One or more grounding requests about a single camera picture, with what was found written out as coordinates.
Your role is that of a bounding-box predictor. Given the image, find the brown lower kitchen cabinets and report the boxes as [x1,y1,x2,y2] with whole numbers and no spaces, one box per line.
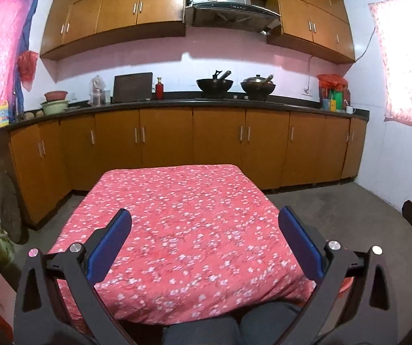
[0,99,370,240]

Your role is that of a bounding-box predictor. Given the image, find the person's dark trouser legs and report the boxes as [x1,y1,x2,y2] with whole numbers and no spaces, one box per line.
[162,301,301,345]

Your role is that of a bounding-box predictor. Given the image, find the white mug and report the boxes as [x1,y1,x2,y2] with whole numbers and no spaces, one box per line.
[346,106,356,114]

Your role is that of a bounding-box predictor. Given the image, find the orange bag with groceries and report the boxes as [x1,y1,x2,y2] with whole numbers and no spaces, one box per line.
[317,74,351,111]

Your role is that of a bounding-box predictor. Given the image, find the red floral tablecloth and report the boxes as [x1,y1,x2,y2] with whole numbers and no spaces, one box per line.
[53,164,315,325]

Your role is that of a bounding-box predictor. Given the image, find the pink window curtain right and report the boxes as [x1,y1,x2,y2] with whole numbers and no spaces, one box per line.
[368,0,412,127]

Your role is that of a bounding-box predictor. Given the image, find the stacked bowls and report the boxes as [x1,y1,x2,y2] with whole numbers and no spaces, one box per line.
[41,90,69,116]

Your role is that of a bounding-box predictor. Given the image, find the colourful carton box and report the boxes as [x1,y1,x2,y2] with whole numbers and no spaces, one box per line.
[0,101,9,128]

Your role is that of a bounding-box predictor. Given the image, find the black lidded wok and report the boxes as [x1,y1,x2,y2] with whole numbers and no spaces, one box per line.
[240,74,275,101]

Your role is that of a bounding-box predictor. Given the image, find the clear jar in bag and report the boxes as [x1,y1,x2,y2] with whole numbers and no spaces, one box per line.
[89,75,106,106]

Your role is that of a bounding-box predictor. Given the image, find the dark cutting board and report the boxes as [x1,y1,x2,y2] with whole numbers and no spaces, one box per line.
[112,72,153,104]

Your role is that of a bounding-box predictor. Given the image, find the right upper cabinet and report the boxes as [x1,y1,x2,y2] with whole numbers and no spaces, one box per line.
[267,0,355,64]

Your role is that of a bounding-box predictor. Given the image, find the cabinet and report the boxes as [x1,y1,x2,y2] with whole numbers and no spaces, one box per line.
[267,0,355,64]
[40,0,186,60]

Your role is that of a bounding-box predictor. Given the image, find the red bottle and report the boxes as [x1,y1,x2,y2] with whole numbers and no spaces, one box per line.
[155,77,164,101]

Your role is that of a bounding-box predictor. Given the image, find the red hanging bag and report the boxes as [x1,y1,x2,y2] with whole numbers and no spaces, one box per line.
[17,50,39,92]

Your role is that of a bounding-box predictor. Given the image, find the steel range hood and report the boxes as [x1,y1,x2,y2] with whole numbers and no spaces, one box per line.
[185,0,281,35]

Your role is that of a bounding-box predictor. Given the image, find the left upper cabinet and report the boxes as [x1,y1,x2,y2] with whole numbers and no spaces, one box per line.
[40,0,186,60]

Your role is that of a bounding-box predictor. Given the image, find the black wok with handle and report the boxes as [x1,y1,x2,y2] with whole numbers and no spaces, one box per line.
[197,70,233,99]

